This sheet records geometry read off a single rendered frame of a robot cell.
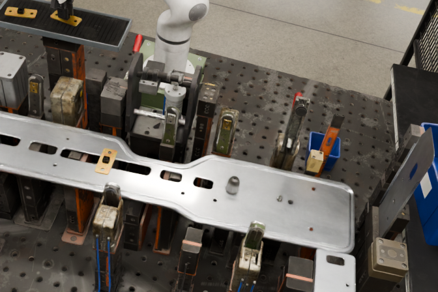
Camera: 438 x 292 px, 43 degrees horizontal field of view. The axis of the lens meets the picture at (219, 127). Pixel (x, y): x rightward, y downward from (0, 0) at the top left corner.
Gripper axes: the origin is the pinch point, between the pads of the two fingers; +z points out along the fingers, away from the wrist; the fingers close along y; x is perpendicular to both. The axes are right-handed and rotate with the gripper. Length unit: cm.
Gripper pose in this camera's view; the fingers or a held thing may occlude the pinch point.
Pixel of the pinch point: (65, 10)
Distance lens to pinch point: 168.0
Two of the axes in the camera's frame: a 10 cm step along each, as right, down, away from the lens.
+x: 9.3, 3.4, -1.5
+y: -3.5, 6.5, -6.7
